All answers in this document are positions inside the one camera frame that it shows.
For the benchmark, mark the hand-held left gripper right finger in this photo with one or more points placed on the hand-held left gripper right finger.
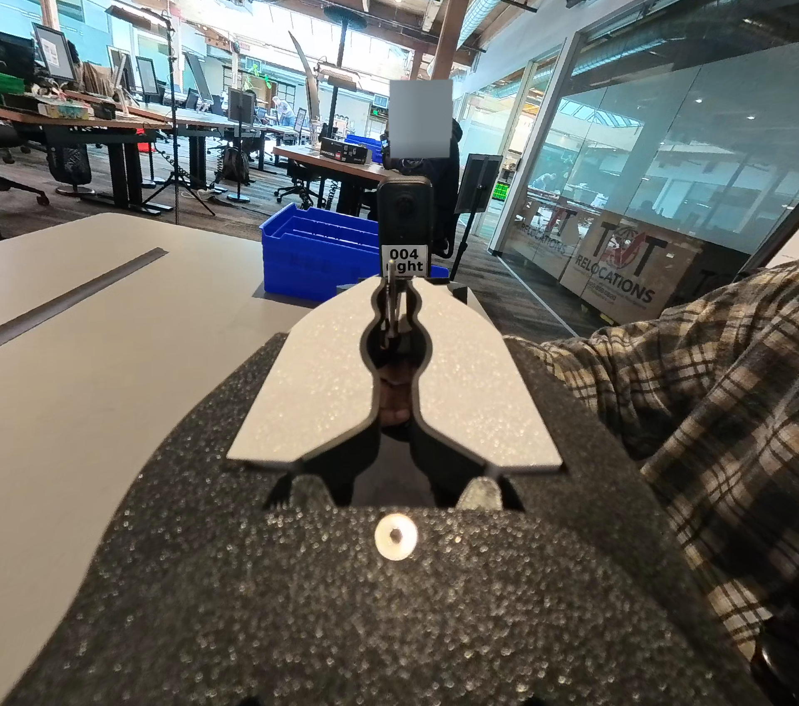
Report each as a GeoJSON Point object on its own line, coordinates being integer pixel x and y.
{"type": "Point", "coordinates": [487, 394]}

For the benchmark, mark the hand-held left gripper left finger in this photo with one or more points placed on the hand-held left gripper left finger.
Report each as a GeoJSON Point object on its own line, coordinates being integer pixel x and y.
{"type": "Point", "coordinates": [306, 387]}

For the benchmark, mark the thin metal bolt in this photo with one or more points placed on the thin metal bolt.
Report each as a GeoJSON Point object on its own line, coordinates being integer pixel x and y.
{"type": "Point", "coordinates": [393, 306]}

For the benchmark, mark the blue plastic bin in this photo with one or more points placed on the blue plastic bin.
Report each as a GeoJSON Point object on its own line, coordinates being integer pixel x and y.
{"type": "Point", "coordinates": [312, 256]}

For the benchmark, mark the person's right forearm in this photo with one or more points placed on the person's right forearm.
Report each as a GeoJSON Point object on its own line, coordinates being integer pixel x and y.
{"type": "Point", "coordinates": [686, 406]}

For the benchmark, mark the person's right hand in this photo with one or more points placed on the person's right hand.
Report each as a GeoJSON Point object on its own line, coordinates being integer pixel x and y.
{"type": "Point", "coordinates": [394, 400]}

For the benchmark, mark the black monitor on stand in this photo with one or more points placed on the black monitor on stand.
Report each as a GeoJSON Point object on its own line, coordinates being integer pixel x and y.
{"type": "Point", "coordinates": [479, 181]}

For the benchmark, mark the black box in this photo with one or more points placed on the black box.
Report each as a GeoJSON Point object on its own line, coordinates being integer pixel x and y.
{"type": "Point", "coordinates": [344, 151]}

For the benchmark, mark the printed cardboard box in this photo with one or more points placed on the printed cardboard box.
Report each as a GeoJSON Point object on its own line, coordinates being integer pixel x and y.
{"type": "Point", "coordinates": [555, 237]}
{"type": "Point", "coordinates": [630, 275]}

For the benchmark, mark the dark backpack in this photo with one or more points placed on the dark backpack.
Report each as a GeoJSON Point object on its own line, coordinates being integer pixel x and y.
{"type": "Point", "coordinates": [236, 166]}

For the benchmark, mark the small monitor on pole stand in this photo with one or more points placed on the small monitor on pole stand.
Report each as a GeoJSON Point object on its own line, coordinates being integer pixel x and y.
{"type": "Point", "coordinates": [240, 106]}

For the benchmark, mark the black floor lamp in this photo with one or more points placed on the black floor lamp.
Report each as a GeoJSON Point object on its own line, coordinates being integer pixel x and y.
{"type": "Point", "coordinates": [342, 19]}

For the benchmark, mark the black tripod light stand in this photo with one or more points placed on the black tripod light stand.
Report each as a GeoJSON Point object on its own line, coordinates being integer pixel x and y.
{"type": "Point", "coordinates": [175, 181]}

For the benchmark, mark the wooden desk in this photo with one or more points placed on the wooden desk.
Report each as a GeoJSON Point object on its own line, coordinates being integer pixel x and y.
{"type": "Point", "coordinates": [93, 122]}

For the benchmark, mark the teal tissue box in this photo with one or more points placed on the teal tissue box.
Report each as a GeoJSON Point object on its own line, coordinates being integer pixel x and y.
{"type": "Point", "coordinates": [62, 109]}

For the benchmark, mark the upright display panel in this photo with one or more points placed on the upright display panel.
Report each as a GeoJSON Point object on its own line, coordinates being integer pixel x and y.
{"type": "Point", "coordinates": [55, 53]}

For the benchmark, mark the green plastic crate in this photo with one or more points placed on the green plastic crate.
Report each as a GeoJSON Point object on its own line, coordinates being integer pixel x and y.
{"type": "Point", "coordinates": [14, 83]}

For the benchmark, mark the black computer monitor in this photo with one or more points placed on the black computer monitor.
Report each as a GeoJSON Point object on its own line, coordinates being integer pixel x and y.
{"type": "Point", "coordinates": [15, 56]}

